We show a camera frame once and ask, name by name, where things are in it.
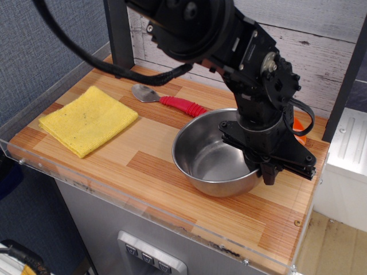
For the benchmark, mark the black right frame post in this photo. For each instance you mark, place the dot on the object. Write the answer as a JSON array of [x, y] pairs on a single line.
[[347, 84]]

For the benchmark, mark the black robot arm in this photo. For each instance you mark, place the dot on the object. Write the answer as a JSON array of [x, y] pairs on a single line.
[[216, 35]]

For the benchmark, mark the white aluminium side block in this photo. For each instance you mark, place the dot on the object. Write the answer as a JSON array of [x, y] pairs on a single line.
[[341, 194]]

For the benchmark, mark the salmon nigiri sushi toy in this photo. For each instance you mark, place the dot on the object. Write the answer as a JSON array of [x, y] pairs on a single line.
[[298, 127]]

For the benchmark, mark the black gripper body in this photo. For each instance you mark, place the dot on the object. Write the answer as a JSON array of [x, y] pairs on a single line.
[[276, 144]]

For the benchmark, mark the black left frame post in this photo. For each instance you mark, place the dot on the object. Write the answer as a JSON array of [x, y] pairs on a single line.
[[119, 33]]

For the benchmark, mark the yellow folded cloth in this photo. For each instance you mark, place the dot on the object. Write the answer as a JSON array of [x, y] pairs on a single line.
[[88, 122]]

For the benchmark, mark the red handled metal spoon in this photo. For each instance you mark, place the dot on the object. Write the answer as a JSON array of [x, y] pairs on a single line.
[[147, 95]]

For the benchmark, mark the yellow object bottom left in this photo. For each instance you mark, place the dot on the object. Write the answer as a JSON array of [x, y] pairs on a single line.
[[27, 271]]

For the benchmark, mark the silver toy fridge cabinet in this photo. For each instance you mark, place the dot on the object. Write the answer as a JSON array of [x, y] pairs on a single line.
[[99, 217]]

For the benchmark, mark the black frame post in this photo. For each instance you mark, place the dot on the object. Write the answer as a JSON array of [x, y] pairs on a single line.
[[119, 33], [347, 84]]

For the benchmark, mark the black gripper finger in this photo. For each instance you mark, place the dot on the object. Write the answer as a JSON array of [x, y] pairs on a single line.
[[269, 172], [252, 161]]

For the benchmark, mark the silver metal bowl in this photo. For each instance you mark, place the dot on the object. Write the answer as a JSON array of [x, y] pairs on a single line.
[[210, 165]]

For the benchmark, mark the grey dispenser button panel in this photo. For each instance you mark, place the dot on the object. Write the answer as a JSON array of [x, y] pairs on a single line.
[[149, 254]]

